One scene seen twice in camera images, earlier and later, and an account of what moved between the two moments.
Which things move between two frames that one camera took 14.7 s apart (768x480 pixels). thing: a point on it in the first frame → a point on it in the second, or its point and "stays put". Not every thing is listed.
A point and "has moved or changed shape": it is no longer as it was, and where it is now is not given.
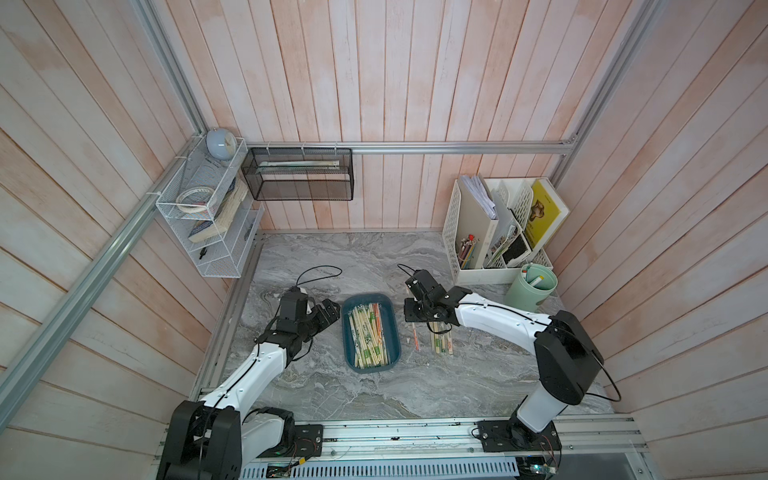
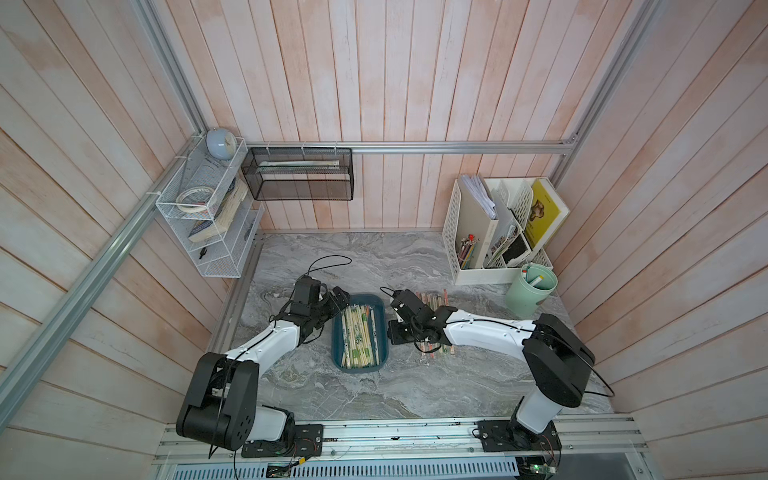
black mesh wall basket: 300,173 stays put
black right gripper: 408,305 → 394,337
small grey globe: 221,143 stays put
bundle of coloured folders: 467,251 stays put
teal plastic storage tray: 372,332 has moved or changed shape
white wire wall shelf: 209,197 stays put
